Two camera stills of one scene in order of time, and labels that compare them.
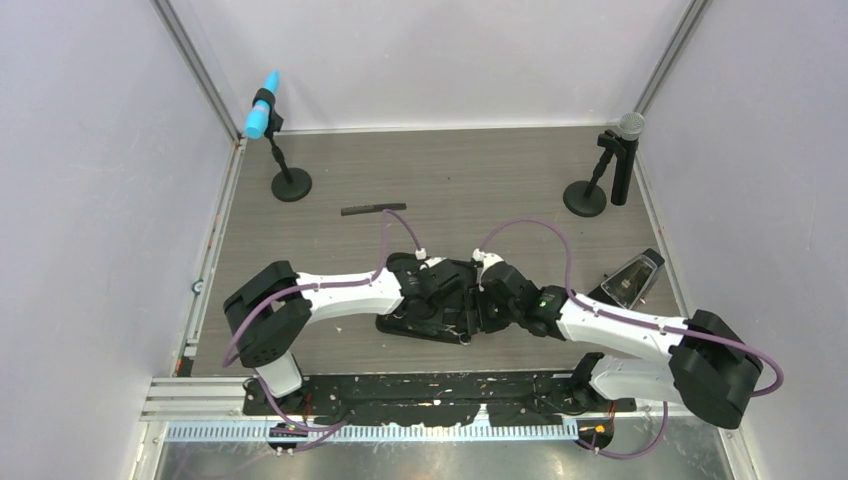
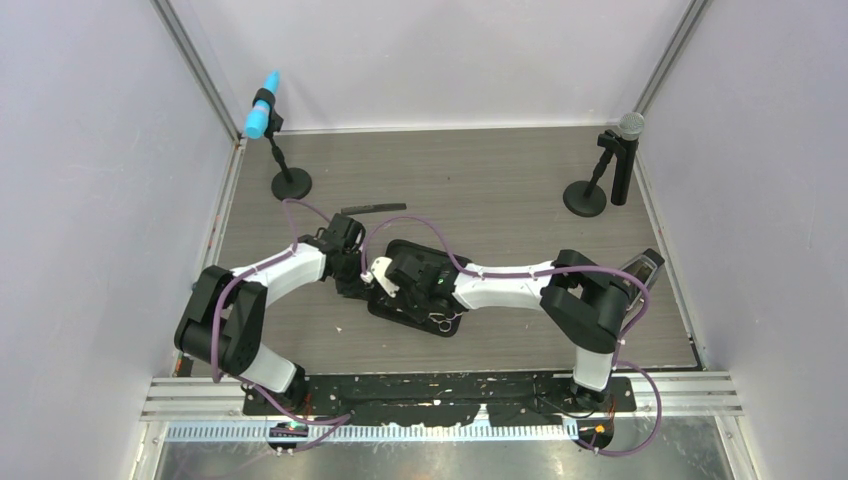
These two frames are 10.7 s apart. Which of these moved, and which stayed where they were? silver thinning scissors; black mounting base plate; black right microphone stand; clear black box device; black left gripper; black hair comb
Moved: black left gripper; silver thinning scissors
Stayed: black mounting base plate; clear black box device; black hair comb; black right microphone stand
